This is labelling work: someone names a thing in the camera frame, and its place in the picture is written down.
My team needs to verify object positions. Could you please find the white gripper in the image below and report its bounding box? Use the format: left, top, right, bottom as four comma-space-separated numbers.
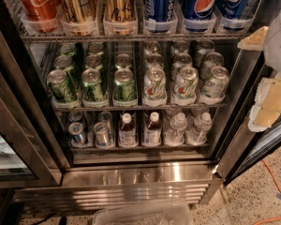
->
237, 12, 281, 132

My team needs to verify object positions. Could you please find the brown tea bottle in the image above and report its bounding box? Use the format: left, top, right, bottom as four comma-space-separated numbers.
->
118, 113, 138, 148
143, 112, 162, 147

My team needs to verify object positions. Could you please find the open fridge door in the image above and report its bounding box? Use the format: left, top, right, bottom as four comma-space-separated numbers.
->
213, 62, 281, 186

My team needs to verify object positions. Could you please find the clear water bottle right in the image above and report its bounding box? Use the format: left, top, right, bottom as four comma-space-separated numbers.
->
186, 112, 213, 145

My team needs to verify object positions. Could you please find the clear water bottle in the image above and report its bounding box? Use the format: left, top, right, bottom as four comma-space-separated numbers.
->
186, 112, 213, 145
164, 112, 187, 147

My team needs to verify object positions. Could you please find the clear water bottle left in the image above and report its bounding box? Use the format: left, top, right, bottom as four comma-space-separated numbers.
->
164, 112, 187, 147

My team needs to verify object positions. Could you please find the stainless steel fridge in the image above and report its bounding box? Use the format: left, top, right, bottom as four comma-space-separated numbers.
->
0, 0, 269, 214

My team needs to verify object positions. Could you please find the left glass fridge door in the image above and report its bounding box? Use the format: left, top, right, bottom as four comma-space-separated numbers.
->
0, 29, 67, 188

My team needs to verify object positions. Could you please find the white diet can front right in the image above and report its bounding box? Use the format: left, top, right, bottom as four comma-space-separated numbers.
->
201, 66, 229, 98

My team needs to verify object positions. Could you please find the white diet can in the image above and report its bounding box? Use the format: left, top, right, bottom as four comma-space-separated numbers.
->
201, 66, 229, 98
144, 67, 166, 100
173, 66, 199, 99

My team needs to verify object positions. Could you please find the silver can second row right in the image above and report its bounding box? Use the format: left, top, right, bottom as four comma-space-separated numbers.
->
200, 52, 224, 81

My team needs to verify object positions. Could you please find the silver can second row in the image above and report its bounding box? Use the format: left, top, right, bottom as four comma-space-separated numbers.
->
145, 53, 164, 69
200, 52, 224, 81
170, 52, 193, 81

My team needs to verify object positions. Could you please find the white diet can front middle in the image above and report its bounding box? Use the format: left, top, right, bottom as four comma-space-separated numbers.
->
173, 66, 199, 99

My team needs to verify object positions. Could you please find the silver can second row middle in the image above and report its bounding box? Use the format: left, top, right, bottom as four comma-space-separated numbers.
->
170, 52, 193, 81

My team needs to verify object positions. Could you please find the blue Pepsi can middle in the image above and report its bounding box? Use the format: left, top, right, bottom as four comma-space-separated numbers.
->
183, 0, 215, 32

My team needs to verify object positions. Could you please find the silver can second row left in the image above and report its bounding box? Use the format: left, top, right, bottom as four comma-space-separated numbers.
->
145, 53, 164, 69

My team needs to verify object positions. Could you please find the white diet can front left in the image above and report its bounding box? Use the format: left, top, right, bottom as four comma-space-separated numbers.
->
144, 67, 166, 100

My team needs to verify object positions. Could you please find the blue Pepsi can left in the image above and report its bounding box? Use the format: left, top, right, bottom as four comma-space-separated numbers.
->
144, 0, 175, 33

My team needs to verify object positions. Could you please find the green can front right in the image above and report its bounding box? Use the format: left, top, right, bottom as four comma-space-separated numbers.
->
113, 68, 137, 102

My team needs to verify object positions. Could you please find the green can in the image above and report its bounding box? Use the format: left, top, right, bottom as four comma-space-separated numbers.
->
113, 68, 137, 102
47, 69, 77, 103
81, 68, 105, 102

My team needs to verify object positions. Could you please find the green can second row right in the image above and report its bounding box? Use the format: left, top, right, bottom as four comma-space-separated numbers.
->
114, 53, 133, 70

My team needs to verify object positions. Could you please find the green can second row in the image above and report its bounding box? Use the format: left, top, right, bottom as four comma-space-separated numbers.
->
84, 54, 104, 72
114, 53, 133, 70
53, 54, 80, 90

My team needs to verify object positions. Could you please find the clear plastic bin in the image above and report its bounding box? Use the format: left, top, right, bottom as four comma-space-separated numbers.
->
92, 201, 195, 225

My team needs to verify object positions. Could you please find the green can front middle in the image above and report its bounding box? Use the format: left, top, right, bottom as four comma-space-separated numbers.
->
81, 68, 105, 102

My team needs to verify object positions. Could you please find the green can second row middle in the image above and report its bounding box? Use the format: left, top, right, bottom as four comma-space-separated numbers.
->
84, 54, 104, 72

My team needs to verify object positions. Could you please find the silver blue can front right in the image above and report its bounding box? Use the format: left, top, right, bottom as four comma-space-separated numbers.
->
94, 122, 111, 148

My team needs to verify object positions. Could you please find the silver blue can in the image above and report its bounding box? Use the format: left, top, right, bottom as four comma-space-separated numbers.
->
68, 122, 87, 146
94, 122, 111, 148

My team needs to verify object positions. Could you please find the gold striped soda can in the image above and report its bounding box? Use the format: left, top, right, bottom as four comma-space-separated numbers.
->
61, 0, 96, 36

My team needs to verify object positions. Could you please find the silver blue can front left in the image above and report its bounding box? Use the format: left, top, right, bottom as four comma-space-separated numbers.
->
68, 122, 87, 146

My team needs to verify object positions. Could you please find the green can second row left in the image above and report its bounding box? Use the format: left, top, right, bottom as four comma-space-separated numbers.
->
53, 54, 80, 90

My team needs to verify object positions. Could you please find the green can front left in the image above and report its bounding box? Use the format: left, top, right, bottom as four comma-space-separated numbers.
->
47, 69, 77, 103

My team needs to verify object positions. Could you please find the red Coca-Cola can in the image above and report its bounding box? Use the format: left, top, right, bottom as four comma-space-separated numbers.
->
20, 0, 58, 33

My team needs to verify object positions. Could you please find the orange cable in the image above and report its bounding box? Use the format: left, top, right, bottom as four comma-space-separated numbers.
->
252, 158, 281, 225

